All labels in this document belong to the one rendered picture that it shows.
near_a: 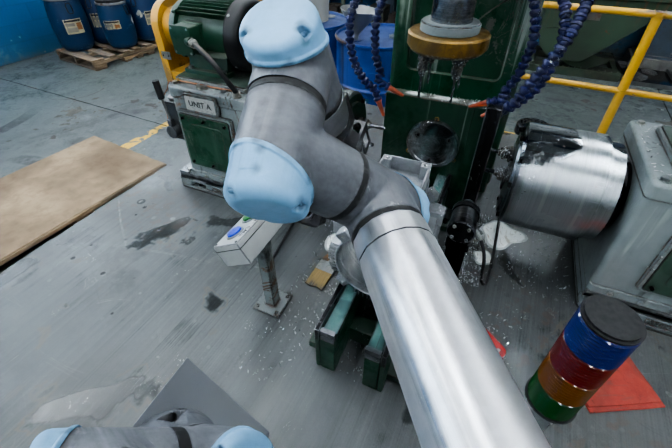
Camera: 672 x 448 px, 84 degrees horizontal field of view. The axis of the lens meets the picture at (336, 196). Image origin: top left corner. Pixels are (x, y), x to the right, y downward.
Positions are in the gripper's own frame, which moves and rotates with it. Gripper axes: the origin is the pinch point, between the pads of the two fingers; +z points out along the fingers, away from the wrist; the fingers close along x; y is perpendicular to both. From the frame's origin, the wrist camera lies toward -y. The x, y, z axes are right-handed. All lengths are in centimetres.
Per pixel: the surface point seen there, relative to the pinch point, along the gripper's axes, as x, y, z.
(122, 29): 413, 209, 215
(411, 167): -6.8, 15.4, 13.1
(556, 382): -34.2, -15.8, -2.3
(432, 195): -12.2, 11.7, 16.1
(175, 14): 64, 39, 4
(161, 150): 214, 57, 168
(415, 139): -1, 37, 38
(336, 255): 1.3, -7.0, 12.3
